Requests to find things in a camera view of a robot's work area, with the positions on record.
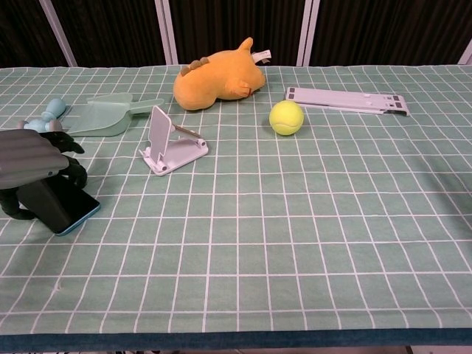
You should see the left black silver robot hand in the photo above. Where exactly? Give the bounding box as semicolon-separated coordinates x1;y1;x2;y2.
0;128;89;221

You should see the black smartphone blue case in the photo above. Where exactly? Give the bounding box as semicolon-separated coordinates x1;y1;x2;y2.
17;176;101;237

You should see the white folding phone stand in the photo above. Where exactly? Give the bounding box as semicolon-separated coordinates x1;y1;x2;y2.
139;105;209;177

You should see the white folded laptop stand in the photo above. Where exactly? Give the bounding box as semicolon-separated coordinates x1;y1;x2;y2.
285;86;411;117

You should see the pale green plastic scoop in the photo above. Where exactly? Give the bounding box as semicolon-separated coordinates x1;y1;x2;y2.
65;92;164;137

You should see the orange plush toy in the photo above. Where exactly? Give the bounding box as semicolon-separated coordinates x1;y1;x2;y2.
173;36;273;112

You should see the green checkered tablecloth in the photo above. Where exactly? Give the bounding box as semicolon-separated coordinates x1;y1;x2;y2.
0;64;472;350

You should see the dark curtain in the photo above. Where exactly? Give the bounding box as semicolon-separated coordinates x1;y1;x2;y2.
0;0;472;69

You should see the yellow tennis ball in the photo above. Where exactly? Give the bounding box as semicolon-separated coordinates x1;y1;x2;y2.
268;100;305;137

